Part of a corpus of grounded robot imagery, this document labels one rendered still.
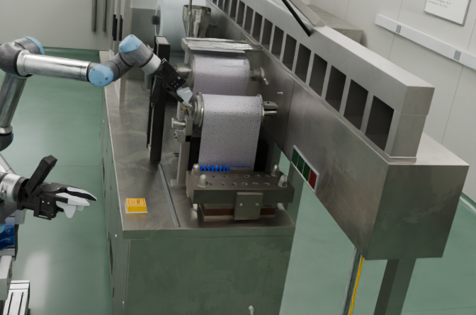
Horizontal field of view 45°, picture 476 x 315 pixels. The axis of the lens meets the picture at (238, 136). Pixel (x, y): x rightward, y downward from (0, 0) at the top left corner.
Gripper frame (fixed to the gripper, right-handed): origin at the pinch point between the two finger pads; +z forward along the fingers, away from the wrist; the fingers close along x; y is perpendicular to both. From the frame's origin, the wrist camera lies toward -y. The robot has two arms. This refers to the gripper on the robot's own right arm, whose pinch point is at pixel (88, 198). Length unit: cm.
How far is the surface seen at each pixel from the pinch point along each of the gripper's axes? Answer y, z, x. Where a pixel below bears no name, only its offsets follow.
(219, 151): 2, 17, -82
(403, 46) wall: -34, 108, -463
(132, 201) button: 23, -9, -61
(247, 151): 2, 28, -87
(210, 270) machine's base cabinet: 44, 25, -62
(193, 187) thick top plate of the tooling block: 12, 14, -61
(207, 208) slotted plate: 21, 19, -64
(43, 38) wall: 35, -322, -542
